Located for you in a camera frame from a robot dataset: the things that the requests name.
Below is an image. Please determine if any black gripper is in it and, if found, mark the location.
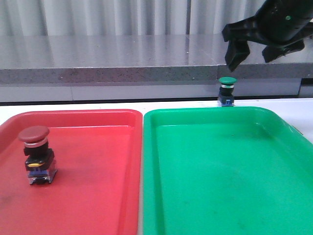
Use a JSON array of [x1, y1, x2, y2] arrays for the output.
[[222, 0, 313, 72]]

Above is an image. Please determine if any red mushroom push button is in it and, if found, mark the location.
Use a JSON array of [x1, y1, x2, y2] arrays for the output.
[[18, 125, 57, 185]]

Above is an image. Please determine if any green mushroom push button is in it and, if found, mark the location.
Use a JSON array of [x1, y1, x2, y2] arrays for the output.
[[218, 76, 237, 107]]

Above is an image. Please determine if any grey stone counter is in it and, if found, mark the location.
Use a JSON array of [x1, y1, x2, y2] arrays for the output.
[[0, 35, 313, 103]]

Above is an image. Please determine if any red plastic tray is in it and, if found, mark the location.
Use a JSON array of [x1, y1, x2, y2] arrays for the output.
[[0, 110, 142, 235]]

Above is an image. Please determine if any white corrugated curtain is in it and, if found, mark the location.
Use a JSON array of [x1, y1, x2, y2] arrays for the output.
[[0, 0, 262, 36]]

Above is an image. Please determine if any green plastic tray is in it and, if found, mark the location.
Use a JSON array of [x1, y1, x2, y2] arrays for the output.
[[143, 107, 313, 235]]

